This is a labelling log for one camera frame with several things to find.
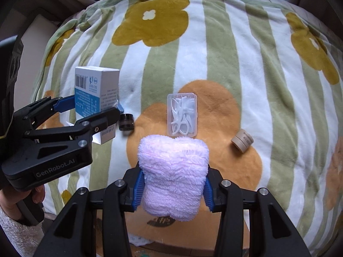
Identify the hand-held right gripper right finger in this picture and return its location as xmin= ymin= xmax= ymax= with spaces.
xmin=203 ymin=167 xmax=313 ymax=257

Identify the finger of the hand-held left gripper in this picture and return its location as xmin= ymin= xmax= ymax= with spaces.
xmin=24 ymin=107 xmax=120 ymax=150
xmin=13 ymin=94 xmax=76 ymax=129

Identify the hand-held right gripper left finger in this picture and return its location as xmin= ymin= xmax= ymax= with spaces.
xmin=33 ymin=166 xmax=145 ymax=257

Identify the blue and white carton box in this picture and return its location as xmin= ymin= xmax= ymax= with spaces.
xmin=74 ymin=66 xmax=120 ymax=145

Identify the pink fluffy towel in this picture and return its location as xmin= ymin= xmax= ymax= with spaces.
xmin=137 ymin=134 xmax=210 ymax=223

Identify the person's left hand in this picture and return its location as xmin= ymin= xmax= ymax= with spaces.
xmin=0 ymin=183 xmax=47 ymax=224

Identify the clear plastic floss pick box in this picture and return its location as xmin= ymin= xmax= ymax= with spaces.
xmin=167 ymin=93 xmax=199 ymax=138

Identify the striped floral blanket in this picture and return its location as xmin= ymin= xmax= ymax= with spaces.
xmin=30 ymin=0 xmax=343 ymax=255

